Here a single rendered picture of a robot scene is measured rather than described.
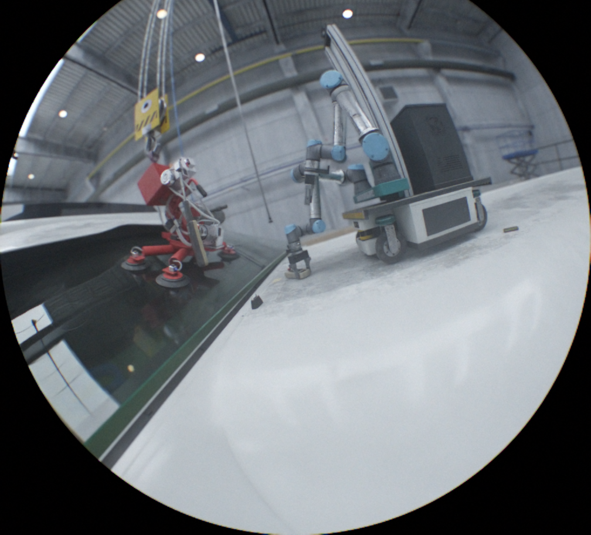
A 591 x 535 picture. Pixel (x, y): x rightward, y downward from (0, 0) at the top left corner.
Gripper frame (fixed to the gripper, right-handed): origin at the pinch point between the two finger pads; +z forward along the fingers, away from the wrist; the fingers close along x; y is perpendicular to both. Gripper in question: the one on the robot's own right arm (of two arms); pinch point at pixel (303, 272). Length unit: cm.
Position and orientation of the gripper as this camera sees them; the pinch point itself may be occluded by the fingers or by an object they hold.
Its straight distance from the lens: 133.8
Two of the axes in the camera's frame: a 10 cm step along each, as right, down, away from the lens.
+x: 7.7, -2.7, 5.8
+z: 2.8, 9.6, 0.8
